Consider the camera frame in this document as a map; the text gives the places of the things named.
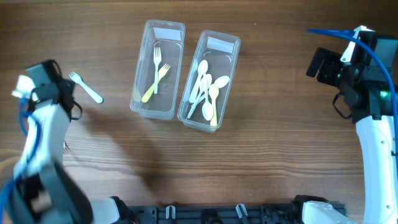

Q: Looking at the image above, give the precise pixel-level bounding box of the right clear plastic container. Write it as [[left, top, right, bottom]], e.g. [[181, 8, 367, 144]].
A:
[[177, 30, 241, 133]]

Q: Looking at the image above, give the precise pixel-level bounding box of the yellow plastic spoon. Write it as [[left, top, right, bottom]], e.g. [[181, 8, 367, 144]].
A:
[[209, 83, 219, 126]]

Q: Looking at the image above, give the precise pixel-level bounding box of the white spoon thin handle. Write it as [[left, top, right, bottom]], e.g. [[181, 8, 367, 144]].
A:
[[191, 74, 229, 110]]

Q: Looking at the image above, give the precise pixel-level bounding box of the left clear plastic container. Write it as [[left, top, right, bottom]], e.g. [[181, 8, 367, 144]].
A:
[[130, 20, 185, 119]]

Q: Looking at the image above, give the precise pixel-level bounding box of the blue left camera cable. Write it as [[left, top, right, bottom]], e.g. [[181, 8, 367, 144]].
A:
[[0, 98, 43, 218]]

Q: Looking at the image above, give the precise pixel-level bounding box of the white spoon wide handle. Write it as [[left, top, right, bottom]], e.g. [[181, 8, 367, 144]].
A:
[[189, 60, 208, 103]]

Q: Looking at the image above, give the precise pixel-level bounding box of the short white plastic fork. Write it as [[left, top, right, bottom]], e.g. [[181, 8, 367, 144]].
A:
[[69, 72, 104, 104]]

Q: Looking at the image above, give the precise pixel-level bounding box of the long white plastic fork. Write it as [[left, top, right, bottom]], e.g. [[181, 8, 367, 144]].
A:
[[63, 142, 71, 154]]

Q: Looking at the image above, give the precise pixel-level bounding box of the yellow plastic fork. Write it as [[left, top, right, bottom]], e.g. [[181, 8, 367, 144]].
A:
[[141, 63, 170, 103]]

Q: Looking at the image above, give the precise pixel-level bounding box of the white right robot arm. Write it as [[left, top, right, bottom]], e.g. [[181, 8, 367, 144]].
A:
[[306, 26, 397, 223]]

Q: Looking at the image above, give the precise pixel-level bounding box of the white plastic spoon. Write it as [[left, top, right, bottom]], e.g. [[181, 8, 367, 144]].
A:
[[187, 74, 212, 119], [202, 74, 213, 121]]

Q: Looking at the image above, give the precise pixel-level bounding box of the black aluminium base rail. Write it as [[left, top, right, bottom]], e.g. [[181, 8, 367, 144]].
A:
[[126, 202, 304, 224]]

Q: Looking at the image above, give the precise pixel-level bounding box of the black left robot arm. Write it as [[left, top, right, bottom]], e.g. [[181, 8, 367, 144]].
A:
[[1, 59, 139, 223]]

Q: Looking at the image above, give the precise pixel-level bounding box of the clear plastic container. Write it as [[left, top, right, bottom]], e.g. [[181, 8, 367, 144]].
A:
[[130, 20, 185, 119], [177, 30, 241, 133]]

